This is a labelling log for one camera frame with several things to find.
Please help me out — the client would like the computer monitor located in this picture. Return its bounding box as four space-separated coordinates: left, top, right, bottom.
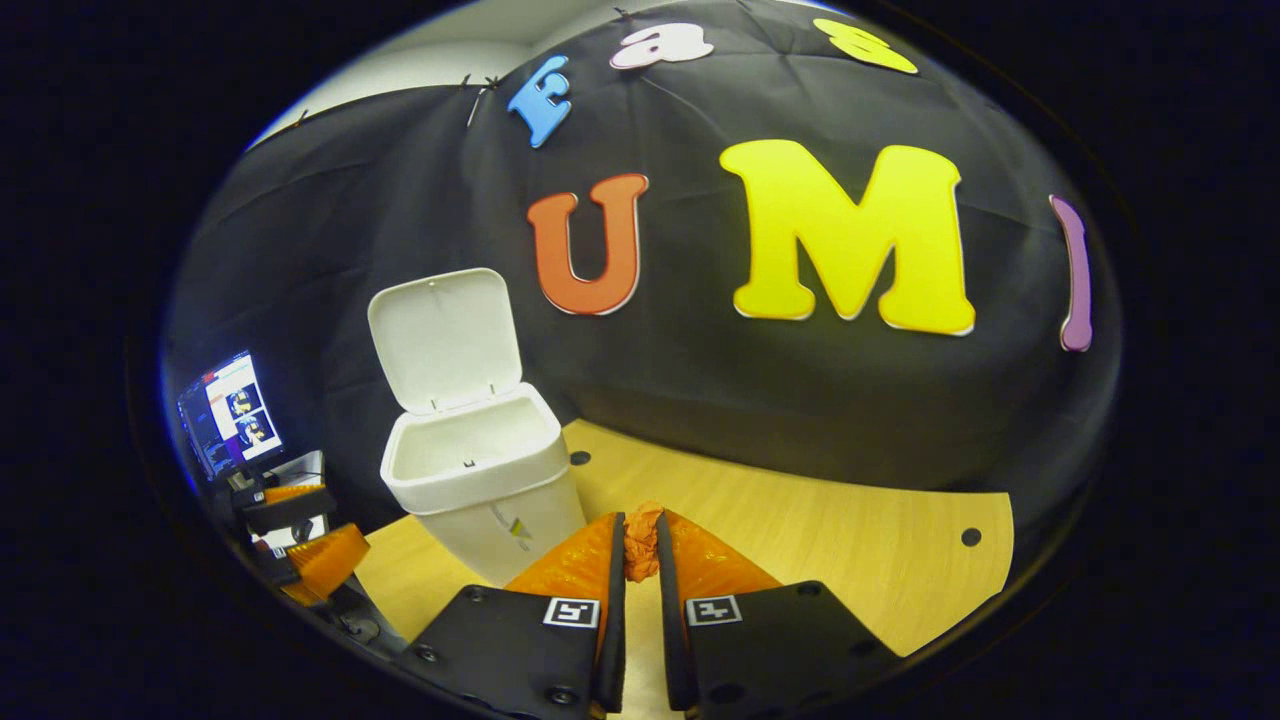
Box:
177 348 287 483

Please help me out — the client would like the white desktop garbage bin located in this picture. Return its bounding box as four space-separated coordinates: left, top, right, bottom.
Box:
366 267 588 588

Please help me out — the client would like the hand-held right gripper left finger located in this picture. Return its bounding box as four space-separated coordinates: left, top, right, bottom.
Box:
400 512 628 720

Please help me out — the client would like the wooden desktop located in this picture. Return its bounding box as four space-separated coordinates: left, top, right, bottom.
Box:
355 418 1016 720

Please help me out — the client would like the black backdrop cloth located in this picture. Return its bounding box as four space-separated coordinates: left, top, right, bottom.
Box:
165 0 1126 541

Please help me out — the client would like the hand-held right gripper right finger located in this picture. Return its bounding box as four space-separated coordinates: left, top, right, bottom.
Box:
655 510 906 720

